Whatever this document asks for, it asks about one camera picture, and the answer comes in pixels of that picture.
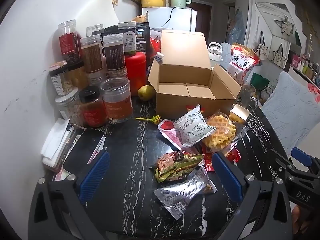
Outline red small snack packets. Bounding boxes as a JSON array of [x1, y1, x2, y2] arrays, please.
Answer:
[[201, 144, 241, 172]]

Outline waffle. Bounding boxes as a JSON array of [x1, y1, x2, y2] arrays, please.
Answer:
[[202, 111, 249, 155]]

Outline silver foil snack packet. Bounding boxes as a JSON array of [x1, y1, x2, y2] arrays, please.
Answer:
[[153, 166, 217, 220]]

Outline green red cereal snack packet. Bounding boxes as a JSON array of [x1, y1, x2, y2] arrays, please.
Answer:
[[152, 150, 204, 183]]

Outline white patterned snack packet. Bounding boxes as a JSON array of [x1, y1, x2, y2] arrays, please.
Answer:
[[174, 105, 217, 148]]

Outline small gold cardboard box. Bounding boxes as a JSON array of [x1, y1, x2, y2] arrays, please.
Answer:
[[229, 104, 249, 124]]

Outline pink red sachet packet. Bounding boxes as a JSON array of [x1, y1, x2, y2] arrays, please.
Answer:
[[157, 119, 199, 154]]

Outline yellow green lollipop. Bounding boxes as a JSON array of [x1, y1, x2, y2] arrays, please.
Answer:
[[135, 115, 162, 125]]

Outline person's right hand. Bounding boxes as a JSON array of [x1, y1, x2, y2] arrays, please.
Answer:
[[291, 205, 310, 235]]

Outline black smartphone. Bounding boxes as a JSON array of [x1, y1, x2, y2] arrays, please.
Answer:
[[63, 128, 104, 176]]

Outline light blue leaf cushion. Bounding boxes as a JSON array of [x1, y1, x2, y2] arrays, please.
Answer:
[[261, 72, 319, 156]]

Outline white tissue pack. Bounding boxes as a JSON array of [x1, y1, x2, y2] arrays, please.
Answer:
[[41, 118, 74, 170]]

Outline black lid spice jar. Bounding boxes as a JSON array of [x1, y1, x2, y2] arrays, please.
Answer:
[[79, 86, 107, 128]]

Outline jar with white pieces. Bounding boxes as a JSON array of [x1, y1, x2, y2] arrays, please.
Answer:
[[55, 87, 84, 126]]

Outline glass mug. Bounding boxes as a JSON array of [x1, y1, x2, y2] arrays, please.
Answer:
[[236, 80, 258, 112]]

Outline clear jar orange label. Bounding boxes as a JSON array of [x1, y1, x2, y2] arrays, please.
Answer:
[[100, 77, 133, 122]]

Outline small jar with nuts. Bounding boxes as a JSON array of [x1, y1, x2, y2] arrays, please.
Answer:
[[49, 60, 73, 96]]

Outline yellow pear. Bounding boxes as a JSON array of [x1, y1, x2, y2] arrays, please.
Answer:
[[138, 85, 156, 101]]

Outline large red white snack bag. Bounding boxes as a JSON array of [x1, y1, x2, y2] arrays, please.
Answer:
[[227, 43, 260, 81]]

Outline open cardboard box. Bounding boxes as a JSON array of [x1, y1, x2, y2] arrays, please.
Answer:
[[148, 30, 240, 119]]

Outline red cylindrical container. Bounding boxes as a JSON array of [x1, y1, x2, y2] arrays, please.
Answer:
[[125, 52, 146, 96]]

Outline white thermos jug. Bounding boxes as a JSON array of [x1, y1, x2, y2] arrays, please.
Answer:
[[208, 42, 223, 61]]

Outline jar with dark brown label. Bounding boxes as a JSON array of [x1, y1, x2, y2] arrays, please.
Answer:
[[103, 33, 125, 71]]

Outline jar with brown contents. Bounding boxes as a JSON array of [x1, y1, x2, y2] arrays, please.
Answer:
[[80, 34, 103, 73]]

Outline jar with red label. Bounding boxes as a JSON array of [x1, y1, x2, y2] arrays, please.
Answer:
[[58, 20, 81, 62]]

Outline small blue white bottle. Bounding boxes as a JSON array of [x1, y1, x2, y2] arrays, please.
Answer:
[[155, 52, 164, 64]]

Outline black stand-up pouch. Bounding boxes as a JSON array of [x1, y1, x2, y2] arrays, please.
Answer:
[[101, 22, 151, 65]]

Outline jar with dark green label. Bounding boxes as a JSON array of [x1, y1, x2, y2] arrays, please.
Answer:
[[118, 21, 137, 56]]

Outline white refrigerator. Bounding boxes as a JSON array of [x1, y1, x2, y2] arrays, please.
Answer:
[[142, 7, 197, 32]]

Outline white foam board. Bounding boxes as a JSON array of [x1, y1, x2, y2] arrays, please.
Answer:
[[75, 0, 119, 37]]

